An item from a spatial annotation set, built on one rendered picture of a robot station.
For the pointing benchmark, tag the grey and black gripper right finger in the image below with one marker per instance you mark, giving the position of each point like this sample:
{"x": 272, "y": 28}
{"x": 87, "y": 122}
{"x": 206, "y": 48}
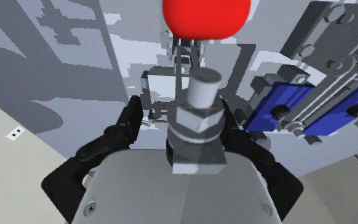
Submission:
{"x": 283, "y": 187}

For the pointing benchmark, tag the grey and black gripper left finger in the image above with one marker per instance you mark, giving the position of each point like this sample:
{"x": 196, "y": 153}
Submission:
{"x": 64, "y": 185}

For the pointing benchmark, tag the white fixture plate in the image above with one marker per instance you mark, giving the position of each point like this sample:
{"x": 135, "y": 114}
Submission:
{"x": 134, "y": 30}

